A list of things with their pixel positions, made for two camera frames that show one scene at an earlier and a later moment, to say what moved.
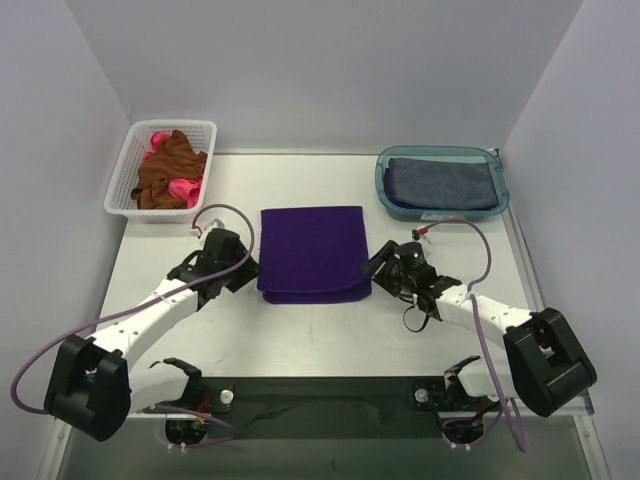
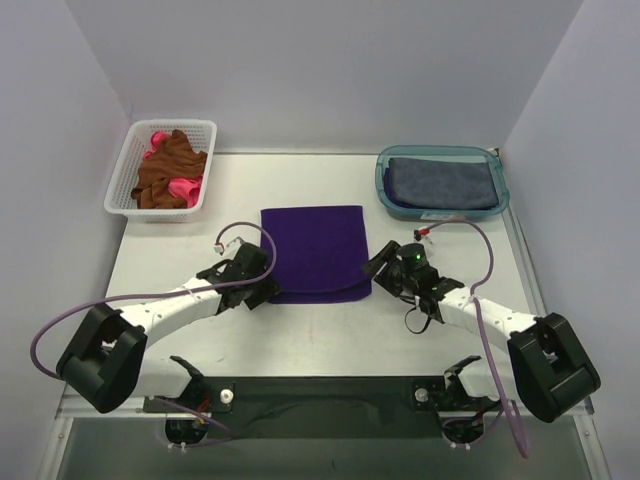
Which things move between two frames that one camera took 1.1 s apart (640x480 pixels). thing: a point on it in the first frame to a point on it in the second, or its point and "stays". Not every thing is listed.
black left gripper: (242, 275) to (262, 292)
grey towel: (442, 184) stays
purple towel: (313, 255) stays
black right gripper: (382, 267) stays
